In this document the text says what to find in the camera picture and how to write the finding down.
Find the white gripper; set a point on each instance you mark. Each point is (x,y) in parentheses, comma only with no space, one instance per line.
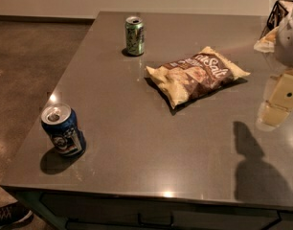
(289,38)

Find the blue pepsi can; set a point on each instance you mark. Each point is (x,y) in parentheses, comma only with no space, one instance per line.
(60,123)

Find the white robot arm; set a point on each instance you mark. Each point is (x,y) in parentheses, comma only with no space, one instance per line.
(276,44)

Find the green soda can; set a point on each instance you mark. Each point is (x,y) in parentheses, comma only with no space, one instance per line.
(134,35)

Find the cream napkin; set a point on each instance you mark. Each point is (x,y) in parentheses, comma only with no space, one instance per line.
(267,43)

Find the brown and cream chip bag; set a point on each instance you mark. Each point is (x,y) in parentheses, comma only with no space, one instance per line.
(191,78)

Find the black sneaker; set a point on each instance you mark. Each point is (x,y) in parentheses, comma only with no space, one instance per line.
(13,213)

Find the black wire basket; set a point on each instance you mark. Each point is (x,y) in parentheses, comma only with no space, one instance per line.
(279,11)

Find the drawer handle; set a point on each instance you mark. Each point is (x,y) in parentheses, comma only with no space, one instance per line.
(156,223)

